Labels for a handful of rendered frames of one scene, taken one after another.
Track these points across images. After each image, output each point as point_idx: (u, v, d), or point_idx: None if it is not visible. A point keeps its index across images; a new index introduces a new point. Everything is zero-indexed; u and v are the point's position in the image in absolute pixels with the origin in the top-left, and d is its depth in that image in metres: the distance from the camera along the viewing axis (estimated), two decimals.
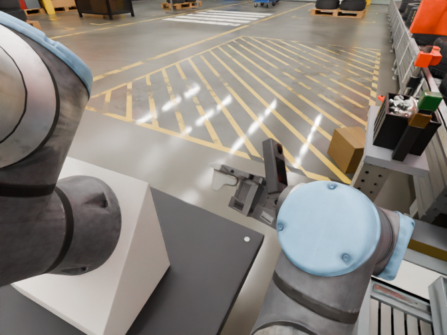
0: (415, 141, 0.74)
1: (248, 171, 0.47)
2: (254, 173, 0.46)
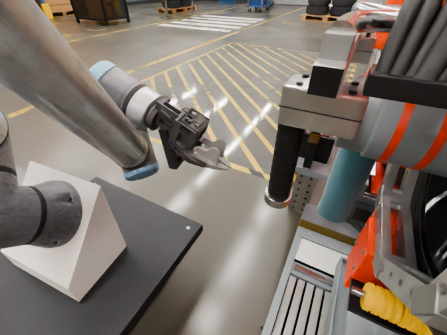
0: (320, 152, 0.95)
1: (178, 153, 0.55)
2: (173, 149, 0.55)
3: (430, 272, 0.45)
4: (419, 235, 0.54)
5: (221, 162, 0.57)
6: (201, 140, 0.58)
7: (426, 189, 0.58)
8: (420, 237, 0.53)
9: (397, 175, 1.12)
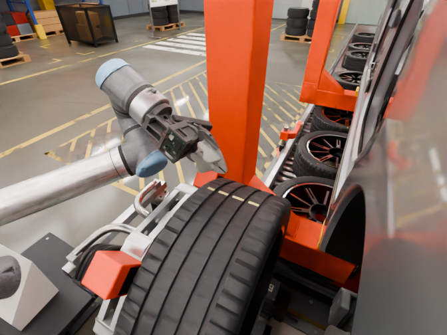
0: None
1: None
2: None
3: None
4: None
5: (219, 165, 0.56)
6: (201, 139, 0.56)
7: None
8: None
9: None
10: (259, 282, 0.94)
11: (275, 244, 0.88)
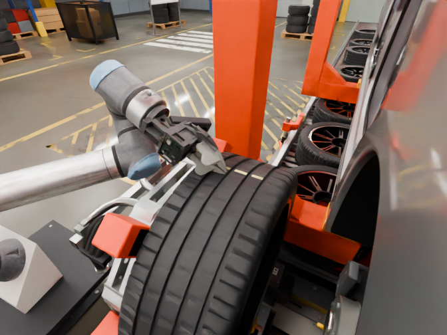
0: None
1: None
2: None
3: None
4: None
5: (219, 165, 0.56)
6: (199, 140, 0.55)
7: None
8: None
9: None
10: (267, 255, 0.94)
11: (282, 217, 0.86)
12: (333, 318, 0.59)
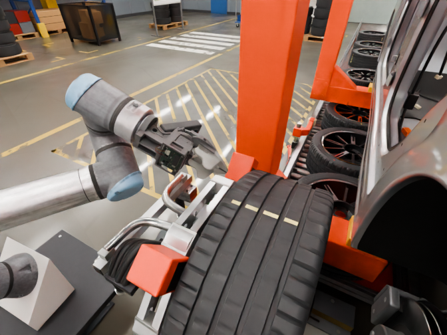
0: None
1: None
2: None
3: None
4: None
5: (219, 166, 0.56)
6: (195, 145, 0.54)
7: None
8: None
9: None
10: None
11: None
12: None
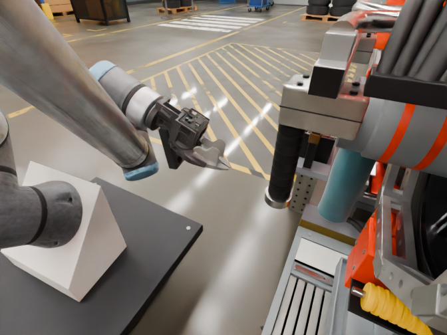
0: (320, 152, 0.95)
1: (178, 153, 0.55)
2: (173, 149, 0.55)
3: (422, 245, 0.51)
4: (420, 207, 0.58)
5: (221, 162, 0.57)
6: (201, 140, 0.58)
7: None
8: (421, 209, 0.57)
9: (397, 175, 1.12)
10: None
11: None
12: None
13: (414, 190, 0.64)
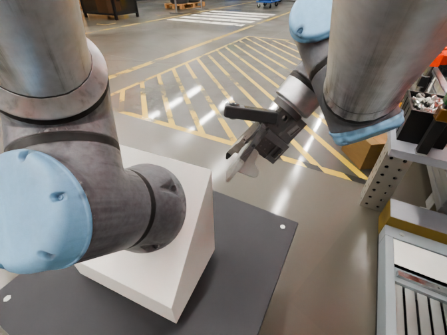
0: (438, 135, 0.79)
1: (251, 135, 0.51)
2: (255, 130, 0.50)
3: None
4: None
5: (231, 155, 0.62)
6: None
7: None
8: None
9: None
10: None
11: None
12: None
13: None
